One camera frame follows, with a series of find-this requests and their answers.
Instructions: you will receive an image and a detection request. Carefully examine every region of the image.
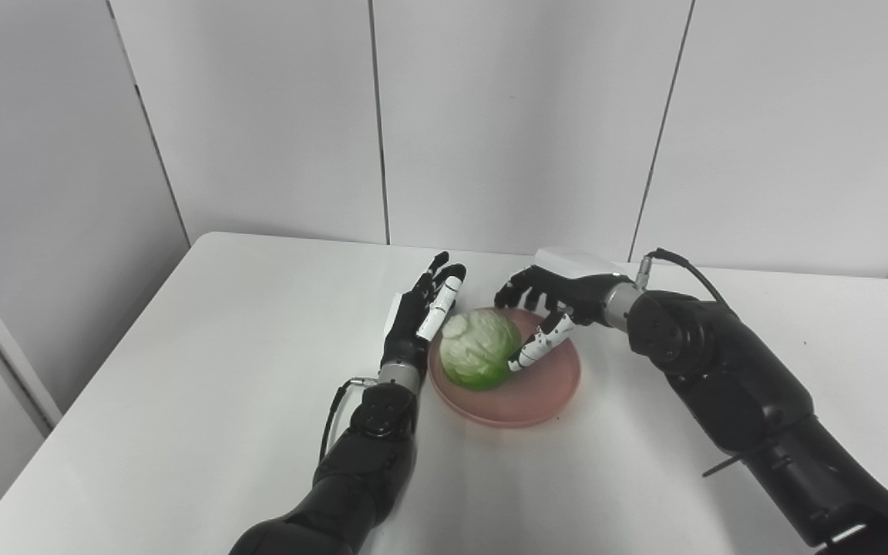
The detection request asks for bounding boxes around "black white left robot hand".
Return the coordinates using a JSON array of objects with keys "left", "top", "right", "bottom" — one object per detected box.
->
[{"left": 380, "top": 252, "right": 467, "bottom": 378}]

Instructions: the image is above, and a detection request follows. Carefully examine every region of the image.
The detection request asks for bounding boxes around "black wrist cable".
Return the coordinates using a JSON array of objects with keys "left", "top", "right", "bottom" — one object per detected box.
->
[
  {"left": 637, "top": 248, "right": 734, "bottom": 313},
  {"left": 319, "top": 377, "right": 379, "bottom": 463}
]

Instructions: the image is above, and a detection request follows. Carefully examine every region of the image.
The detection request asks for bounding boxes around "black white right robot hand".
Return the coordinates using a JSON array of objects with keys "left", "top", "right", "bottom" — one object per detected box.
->
[{"left": 494, "top": 247, "right": 630, "bottom": 372}]

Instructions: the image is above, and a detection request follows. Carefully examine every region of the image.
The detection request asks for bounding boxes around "pink round plate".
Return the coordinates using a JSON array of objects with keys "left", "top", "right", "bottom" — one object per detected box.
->
[{"left": 428, "top": 308, "right": 582, "bottom": 429}]

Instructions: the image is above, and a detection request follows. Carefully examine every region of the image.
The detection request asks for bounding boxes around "green white cabbage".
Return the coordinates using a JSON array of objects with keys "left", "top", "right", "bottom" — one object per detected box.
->
[{"left": 439, "top": 308, "right": 523, "bottom": 391}]

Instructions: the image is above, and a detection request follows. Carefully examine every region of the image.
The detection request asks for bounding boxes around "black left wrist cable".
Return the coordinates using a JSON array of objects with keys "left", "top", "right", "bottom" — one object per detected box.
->
[{"left": 319, "top": 377, "right": 379, "bottom": 463}]

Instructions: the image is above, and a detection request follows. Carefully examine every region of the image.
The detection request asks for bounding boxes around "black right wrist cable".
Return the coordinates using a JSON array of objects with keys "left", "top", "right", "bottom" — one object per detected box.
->
[{"left": 637, "top": 248, "right": 734, "bottom": 313}]

